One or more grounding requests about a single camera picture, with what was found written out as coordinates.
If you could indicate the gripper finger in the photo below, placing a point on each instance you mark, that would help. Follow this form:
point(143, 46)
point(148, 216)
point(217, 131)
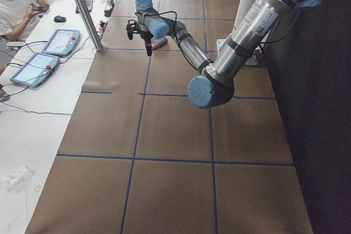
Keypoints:
point(148, 47)
point(131, 28)

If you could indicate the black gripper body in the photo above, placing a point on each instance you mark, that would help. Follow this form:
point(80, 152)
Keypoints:
point(144, 35)

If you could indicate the pink and grey towel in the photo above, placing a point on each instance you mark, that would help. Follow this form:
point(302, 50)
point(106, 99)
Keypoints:
point(157, 43)

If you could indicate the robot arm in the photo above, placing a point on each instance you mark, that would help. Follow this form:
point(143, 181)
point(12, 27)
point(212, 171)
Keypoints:
point(215, 84)

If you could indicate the black tray on table edge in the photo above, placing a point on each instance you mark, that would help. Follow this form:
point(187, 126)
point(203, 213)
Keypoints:
point(109, 7)

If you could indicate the small metal cup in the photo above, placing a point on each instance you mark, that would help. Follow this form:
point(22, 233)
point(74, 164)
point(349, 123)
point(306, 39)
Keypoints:
point(110, 2)

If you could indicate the far blue teach pendant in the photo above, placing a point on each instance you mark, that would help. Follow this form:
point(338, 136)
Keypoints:
point(62, 42)

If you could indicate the blue teach pendant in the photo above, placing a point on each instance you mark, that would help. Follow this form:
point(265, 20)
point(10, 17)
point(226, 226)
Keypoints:
point(36, 70)
point(62, 42)

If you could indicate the black computer mouse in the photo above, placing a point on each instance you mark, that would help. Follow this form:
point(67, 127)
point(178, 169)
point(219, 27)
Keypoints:
point(59, 19)

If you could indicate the near blue teach pendant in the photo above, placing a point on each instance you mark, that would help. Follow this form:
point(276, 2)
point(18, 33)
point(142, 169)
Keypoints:
point(36, 70)

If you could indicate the seated person in white shirt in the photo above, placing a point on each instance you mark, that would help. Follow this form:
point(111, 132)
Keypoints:
point(20, 17)

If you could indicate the crumpled white tissue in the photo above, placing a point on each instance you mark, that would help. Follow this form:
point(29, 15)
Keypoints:
point(15, 178)

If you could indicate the aluminium frame post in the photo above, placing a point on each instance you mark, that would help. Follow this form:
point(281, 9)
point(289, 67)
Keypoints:
point(88, 22)

